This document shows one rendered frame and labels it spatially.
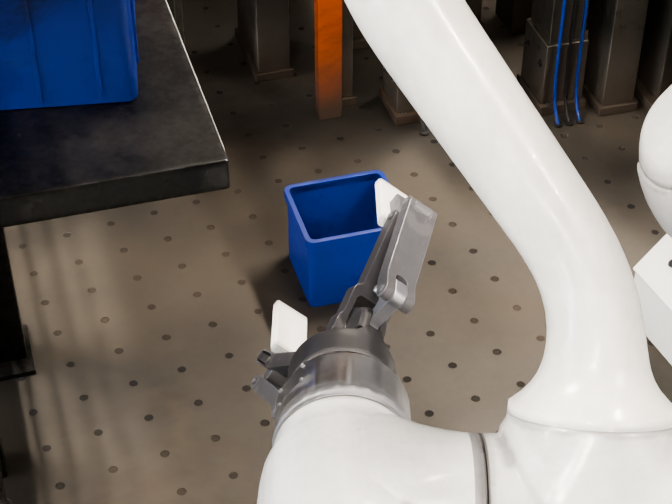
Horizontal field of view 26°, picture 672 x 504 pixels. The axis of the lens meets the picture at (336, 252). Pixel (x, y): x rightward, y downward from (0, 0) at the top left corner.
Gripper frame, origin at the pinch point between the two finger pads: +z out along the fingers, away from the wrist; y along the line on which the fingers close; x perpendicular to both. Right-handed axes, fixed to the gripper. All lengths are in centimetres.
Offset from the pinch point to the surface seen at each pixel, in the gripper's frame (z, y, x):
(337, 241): 28.2, 10.6, 7.8
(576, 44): 63, -13, 26
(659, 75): 64, -16, 37
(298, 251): 32.8, 15.9, 6.7
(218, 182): 4.5, 2.2, -10.6
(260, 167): 53, 19, 3
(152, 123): 9.3, 3.0, -16.9
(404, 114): 61, 6, 15
